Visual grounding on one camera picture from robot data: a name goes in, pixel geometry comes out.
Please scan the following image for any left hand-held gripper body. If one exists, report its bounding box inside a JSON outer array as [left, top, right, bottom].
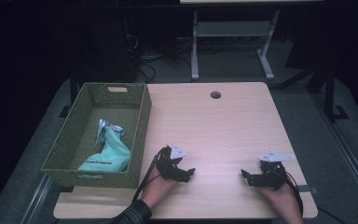
[[155, 142, 188, 182]]

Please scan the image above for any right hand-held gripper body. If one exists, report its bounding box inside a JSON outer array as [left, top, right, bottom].
[[258, 149, 295, 191]]

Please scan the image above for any mint green garment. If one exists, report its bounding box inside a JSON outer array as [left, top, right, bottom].
[[77, 119, 132, 180]]

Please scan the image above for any green woven basket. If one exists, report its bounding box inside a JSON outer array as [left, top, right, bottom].
[[40, 81, 153, 189]]

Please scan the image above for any person's left hand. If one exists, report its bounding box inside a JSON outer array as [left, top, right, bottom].
[[141, 174, 180, 209]]

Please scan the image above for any person's right hand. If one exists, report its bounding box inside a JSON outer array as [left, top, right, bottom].
[[255, 183, 303, 216]]

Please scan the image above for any black metal stand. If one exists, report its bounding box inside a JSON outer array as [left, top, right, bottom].
[[306, 60, 351, 123]]

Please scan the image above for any left hand-held gripper black cable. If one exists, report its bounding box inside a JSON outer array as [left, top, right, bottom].
[[131, 146, 169, 203]]

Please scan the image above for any hand-held gripper black cable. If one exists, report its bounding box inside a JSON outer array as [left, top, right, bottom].
[[131, 146, 169, 203], [274, 169, 305, 217]]

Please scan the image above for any right hand-held gripper black cable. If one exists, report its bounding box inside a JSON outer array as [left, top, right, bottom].
[[274, 169, 305, 217]]

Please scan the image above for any grey table edge bracket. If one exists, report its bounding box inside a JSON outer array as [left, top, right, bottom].
[[295, 184, 320, 195]]

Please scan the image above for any thin black floor cable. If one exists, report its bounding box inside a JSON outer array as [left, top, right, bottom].
[[317, 206, 347, 224]]

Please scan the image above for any metal floor rail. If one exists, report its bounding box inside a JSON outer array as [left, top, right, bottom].
[[20, 174, 57, 224], [310, 91, 358, 217]]

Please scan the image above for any tangle of floor cables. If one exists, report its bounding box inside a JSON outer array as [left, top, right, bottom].
[[124, 18, 197, 84]]

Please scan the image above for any grey metal desk frame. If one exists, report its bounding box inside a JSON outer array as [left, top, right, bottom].
[[180, 0, 324, 82]]

